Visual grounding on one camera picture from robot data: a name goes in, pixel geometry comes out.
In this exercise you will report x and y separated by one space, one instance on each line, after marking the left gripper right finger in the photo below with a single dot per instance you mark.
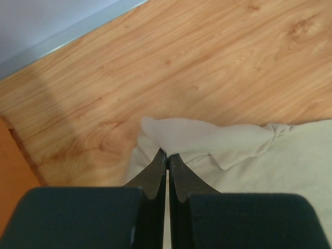
202 217

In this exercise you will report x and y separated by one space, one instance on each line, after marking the beige t shirt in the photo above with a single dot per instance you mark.
276 158

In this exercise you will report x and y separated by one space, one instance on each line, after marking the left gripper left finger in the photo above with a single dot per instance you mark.
131 216

